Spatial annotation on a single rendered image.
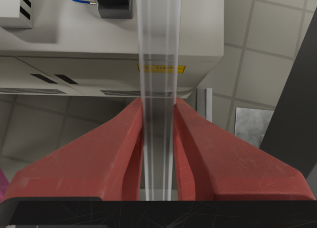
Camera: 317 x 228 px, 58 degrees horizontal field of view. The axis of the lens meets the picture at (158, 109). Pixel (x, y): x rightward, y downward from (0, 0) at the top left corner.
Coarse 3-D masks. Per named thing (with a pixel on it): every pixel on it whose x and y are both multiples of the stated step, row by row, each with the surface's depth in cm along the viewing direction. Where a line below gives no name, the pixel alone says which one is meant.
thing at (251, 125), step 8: (240, 112) 107; (248, 112) 107; (256, 112) 107; (264, 112) 107; (272, 112) 107; (240, 120) 106; (248, 120) 106; (256, 120) 106; (264, 120) 106; (240, 128) 106; (248, 128) 106; (256, 128) 106; (264, 128) 106; (240, 136) 106; (248, 136) 106; (256, 136) 106; (256, 144) 106
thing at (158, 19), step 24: (144, 0) 9; (168, 0) 9; (144, 24) 9; (168, 24) 9; (144, 48) 10; (168, 48) 10; (144, 72) 10; (168, 72) 10; (144, 96) 11; (168, 96) 11; (144, 120) 12; (168, 120) 12; (144, 144) 13; (168, 144) 13; (144, 168) 14; (168, 168) 14; (168, 192) 15
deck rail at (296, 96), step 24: (312, 24) 16; (312, 48) 16; (312, 72) 16; (288, 96) 19; (312, 96) 16; (288, 120) 19; (312, 120) 16; (264, 144) 23; (288, 144) 19; (312, 144) 16; (312, 168) 16; (312, 192) 17
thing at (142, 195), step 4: (140, 192) 21; (144, 192) 21; (172, 192) 21; (176, 192) 21; (140, 196) 21; (144, 196) 21; (172, 196) 21; (176, 196) 21; (140, 200) 21; (144, 200) 21; (172, 200) 21; (176, 200) 21
